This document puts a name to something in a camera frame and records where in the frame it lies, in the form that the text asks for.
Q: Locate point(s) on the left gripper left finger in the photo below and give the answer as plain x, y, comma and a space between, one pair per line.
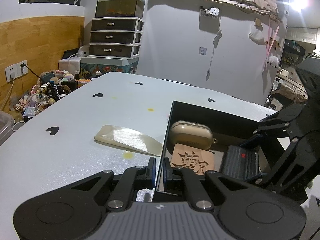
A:
126, 185

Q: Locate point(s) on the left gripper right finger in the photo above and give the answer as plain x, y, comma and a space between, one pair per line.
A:
185, 185

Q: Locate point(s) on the carved wooden coaster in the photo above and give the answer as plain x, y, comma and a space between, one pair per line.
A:
192, 158

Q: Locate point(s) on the black ribbed case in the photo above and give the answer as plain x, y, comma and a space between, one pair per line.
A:
239, 163

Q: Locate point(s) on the black box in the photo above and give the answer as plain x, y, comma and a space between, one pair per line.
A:
229, 130

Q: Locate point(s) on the beige earbud case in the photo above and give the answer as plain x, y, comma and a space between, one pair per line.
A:
191, 134

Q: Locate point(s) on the cream flat box lid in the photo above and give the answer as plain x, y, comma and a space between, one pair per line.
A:
129, 139

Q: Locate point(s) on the painted teal cabinet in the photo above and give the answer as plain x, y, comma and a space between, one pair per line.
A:
90, 65

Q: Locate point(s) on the pile of plush toys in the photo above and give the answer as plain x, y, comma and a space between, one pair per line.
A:
50, 87

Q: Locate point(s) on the clear plastic storage bin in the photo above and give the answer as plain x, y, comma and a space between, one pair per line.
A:
6, 124

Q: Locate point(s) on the white three-drawer cabinet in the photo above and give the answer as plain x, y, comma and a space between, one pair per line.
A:
116, 37

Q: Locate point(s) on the glass fish tank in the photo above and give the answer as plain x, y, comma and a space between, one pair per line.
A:
120, 8

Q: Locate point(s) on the white wall power socket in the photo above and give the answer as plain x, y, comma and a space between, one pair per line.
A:
16, 70

